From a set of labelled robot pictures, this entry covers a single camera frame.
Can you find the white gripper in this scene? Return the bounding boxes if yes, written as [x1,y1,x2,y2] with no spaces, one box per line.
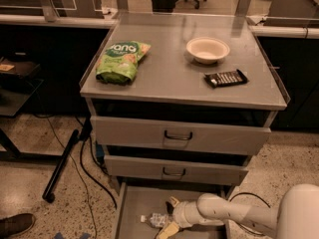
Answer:
[156,196,202,239]

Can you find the green chip bag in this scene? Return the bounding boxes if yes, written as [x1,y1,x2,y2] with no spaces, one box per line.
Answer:
[96,41,151,85]

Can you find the bottom grey drawer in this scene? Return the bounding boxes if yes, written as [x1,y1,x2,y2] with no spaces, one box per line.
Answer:
[111,180,230,239]

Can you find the black floor cable loop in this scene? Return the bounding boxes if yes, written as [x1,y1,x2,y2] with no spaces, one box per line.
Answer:
[228,191,272,237]

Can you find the middle grey drawer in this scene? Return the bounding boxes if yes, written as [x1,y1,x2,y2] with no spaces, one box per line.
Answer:
[105,155,247,185]

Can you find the black cable left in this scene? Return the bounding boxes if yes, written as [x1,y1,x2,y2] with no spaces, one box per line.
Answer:
[78,117,119,210]

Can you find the dark side table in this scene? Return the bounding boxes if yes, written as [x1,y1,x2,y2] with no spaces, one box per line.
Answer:
[0,52,45,161]

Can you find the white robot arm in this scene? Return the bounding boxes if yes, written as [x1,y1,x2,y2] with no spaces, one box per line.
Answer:
[156,184,319,239]

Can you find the black table leg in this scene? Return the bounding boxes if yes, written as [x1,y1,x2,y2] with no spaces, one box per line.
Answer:
[42,129,79,203]

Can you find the grey metal cabinet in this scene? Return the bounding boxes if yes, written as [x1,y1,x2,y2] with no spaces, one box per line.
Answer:
[79,11,291,197]

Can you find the white paper bowl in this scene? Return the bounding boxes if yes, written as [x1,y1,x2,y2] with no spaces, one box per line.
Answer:
[186,37,230,65]

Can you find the clear plastic water bottle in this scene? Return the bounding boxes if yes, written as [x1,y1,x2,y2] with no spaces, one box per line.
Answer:
[140,213,172,228]

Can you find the top grey drawer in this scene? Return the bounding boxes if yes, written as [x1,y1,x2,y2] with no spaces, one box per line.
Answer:
[91,116,271,155]

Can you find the grey drawer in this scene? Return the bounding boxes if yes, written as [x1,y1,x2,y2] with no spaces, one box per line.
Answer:
[111,180,230,239]
[91,116,271,155]
[105,155,247,185]

